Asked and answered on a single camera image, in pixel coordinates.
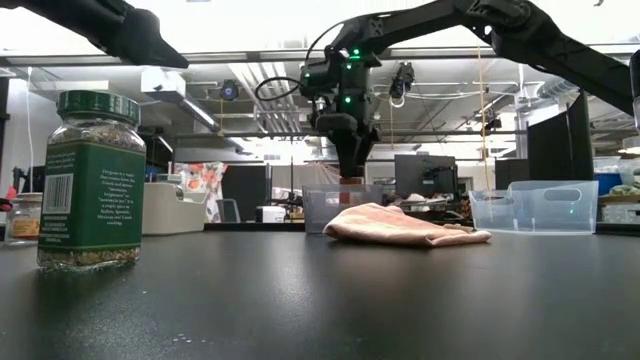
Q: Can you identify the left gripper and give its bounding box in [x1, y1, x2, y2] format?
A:
[29, 0, 190, 70]

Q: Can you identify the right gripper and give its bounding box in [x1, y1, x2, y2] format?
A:
[313, 47, 382, 180]

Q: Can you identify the green lid herb jar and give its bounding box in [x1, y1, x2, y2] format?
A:
[36, 89, 148, 272]

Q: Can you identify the small glass jar tan lid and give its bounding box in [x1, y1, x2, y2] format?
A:
[3, 192, 45, 247]

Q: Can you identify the smoky grey clear bin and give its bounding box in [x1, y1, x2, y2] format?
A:
[302, 183, 385, 235]

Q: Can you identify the black computer monitor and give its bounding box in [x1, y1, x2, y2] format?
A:
[393, 153, 459, 200]

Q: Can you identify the pink folded cloth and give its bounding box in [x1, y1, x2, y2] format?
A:
[323, 202, 493, 248]

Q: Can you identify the small white box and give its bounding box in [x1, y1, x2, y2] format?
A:
[255, 204, 288, 224]

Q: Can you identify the wide black panel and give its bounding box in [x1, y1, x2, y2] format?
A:
[221, 164, 273, 222]

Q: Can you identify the black table mat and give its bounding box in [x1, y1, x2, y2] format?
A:
[0, 224, 640, 360]

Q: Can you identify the floral cloth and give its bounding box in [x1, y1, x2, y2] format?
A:
[173, 161, 229, 224]

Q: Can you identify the white plastic bin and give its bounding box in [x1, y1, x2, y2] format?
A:
[142, 181, 208, 237]

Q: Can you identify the clear plastic bin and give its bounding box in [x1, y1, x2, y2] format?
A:
[468, 179, 600, 236]

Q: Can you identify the tall black panel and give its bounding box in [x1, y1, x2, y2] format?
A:
[527, 91, 595, 182]

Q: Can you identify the blue storage bin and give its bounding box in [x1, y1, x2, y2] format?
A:
[593, 172, 624, 197]

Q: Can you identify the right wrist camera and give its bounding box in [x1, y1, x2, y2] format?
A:
[298, 58, 344, 100]

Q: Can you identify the hanging black camera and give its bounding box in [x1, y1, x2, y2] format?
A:
[388, 60, 416, 109]

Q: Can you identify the round black camera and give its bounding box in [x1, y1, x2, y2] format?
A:
[219, 78, 241, 102]

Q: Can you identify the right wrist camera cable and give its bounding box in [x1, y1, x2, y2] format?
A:
[254, 75, 304, 103]

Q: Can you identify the black aluminium table frame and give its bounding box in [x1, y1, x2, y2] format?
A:
[0, 219, 640, 236]

